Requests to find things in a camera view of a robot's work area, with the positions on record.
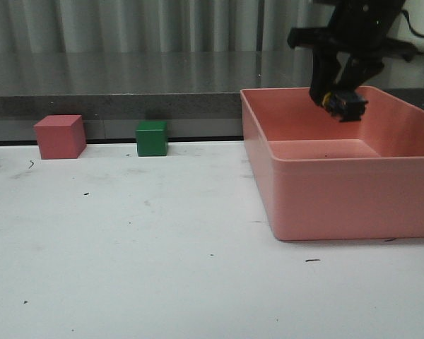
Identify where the yellow push button switch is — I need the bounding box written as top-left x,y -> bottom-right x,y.
322,90 -> 368,122

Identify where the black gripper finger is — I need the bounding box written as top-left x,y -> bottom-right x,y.
335,56 -> 384,91
310,49 -> 341,106

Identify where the green cube block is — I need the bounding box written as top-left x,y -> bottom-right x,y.
136,120 -> 168,157

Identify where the black cable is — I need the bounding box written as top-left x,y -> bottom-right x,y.
401,9 -> 424,37

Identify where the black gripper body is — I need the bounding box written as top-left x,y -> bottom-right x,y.
287,0 -> 418,61

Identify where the grey curtain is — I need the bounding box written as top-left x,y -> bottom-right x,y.
0,0 -> 332,53

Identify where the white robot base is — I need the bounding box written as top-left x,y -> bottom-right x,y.
388,0 -> 424,53

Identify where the pink cube block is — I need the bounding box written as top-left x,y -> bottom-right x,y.
33,114 -> 86,160

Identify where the pink plastic bin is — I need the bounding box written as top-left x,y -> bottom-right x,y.
241,86 -> 424,241

